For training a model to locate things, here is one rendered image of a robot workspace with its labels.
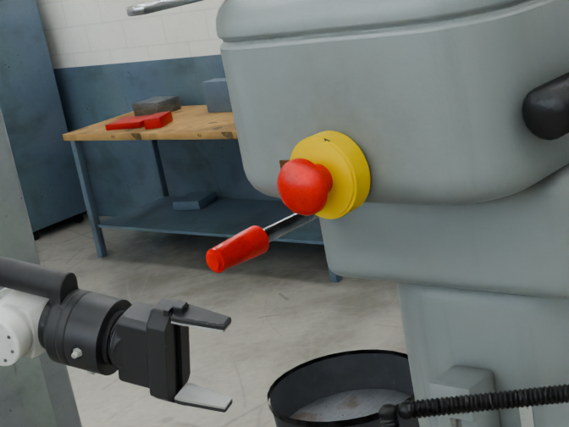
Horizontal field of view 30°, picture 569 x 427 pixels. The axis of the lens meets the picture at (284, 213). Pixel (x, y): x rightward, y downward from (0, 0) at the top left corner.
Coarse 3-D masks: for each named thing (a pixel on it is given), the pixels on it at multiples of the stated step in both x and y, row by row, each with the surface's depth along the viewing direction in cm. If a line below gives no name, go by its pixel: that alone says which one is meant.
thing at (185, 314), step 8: (176, 304) 114; (184, 304) 115; (176, 312) 114; (184, 312) 114; (192, 312) 114; (200, 312) 114; (208, 312) 114; (176, 320) 114; (184, 320) 113; (192, 320) 113; (200, 320) 113; (208, 320) 113; (216, 320) 113; (224, 320) 113; (200, 328) 113; (208, 328) 113; (216, 328) 113; (224, 328) 113
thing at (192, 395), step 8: (192, 384) 121; (184, 392) 119; (192, 392) 119; (200, 392) 119; (208, 392) 119; (216, 392) 119; (176, 400) 119; (184, 400) 118; (192, 400) 118; (200, 400) 118; (208, 400) 118; (216, 400) 118; (224, 400) 118; (208, 408) 118; (216, 408) 117; (224, 408) 117
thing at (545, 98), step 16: (560, 80) 67; (528, 96) 67; (544, 96) 66; (560, 96) 66; (528, 112) 67; (544, 112) 66; (560, 112) 66; (528, 128) 68; (544, 128) 67; (560, 128) 66
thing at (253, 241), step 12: (288, 216) 87; (300, 216) 87; (312, 216) 88; (252, 228) 83; (264, 228) 85; (276, 228) 85; (288, 228) 86; (228, 240) 82; (240, 240) 82; (252, 240) 82; (264, 240) 83; (216, 252) 80; (228, 252) 80; (240, 252) 81; (252, 252) 82; (264, 252) 84; (216, 264) 80; (228, 264) 80
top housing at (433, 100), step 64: (256, 0) 76; (320, 0) 72; (384, 0) 68; (448, 0) 66; (512, 0) 67; (256, 64) 77; (320, 64) 73; (384, 64) 70; (448, 64) 67; (512, 64) 68; (256, 128) 79; (320, 128) 75; (384, 128) 71; (448, 128) 69; (512, 128) 69; (384, 192) 73; (448, 192) 70; (512, 192) 71
